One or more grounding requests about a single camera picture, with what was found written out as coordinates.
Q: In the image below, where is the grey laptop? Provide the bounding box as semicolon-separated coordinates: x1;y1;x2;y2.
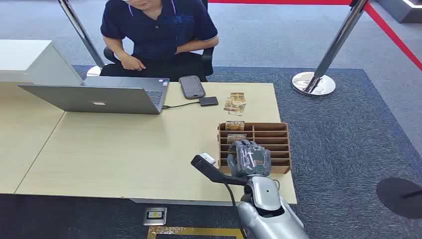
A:
18;76;170;116

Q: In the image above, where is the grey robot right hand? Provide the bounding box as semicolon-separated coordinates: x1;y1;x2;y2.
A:
226;139;272;178

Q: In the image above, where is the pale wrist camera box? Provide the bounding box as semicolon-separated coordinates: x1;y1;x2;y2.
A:
199;152;216;165

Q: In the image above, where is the dark display platform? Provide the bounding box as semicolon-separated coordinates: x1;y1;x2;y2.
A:
376;0;422;24

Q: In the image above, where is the brown wooden card organizer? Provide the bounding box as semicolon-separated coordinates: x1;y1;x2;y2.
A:
217;122;293;174

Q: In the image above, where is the gold floor tape frame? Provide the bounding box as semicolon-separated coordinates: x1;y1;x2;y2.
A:
146;226;247;239

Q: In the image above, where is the person's right hand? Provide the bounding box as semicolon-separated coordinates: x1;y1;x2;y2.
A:
119;54;147;72

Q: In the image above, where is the phone in dark case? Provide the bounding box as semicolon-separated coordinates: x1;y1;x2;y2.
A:
178;75;207;100

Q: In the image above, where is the metal floor outlet plate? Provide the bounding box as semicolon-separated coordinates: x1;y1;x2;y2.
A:
143;207;168;227

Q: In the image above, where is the white counter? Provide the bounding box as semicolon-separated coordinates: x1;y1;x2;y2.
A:
0;39;83;87

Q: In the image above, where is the chrome stanchion post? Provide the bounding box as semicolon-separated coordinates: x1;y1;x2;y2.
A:
57;0;106;77
292;0;370;97

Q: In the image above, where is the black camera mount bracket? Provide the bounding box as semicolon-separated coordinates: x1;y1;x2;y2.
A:
190;154;248;186

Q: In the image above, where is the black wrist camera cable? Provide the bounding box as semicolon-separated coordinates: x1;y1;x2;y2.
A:
224;182;247;239

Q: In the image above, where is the black round floor base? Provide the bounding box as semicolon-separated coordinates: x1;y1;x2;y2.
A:
376;177;422;220

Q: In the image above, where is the red barrier belt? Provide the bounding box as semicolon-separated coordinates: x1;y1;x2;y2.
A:
208;0;422;72

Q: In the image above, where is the person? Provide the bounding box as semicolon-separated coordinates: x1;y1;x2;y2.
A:
100;0;219;83

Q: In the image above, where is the small black external drive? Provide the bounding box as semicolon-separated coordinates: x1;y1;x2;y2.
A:
199;96;219;107

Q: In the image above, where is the thin black drive cable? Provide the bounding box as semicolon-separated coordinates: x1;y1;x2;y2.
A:
161;101;201;110

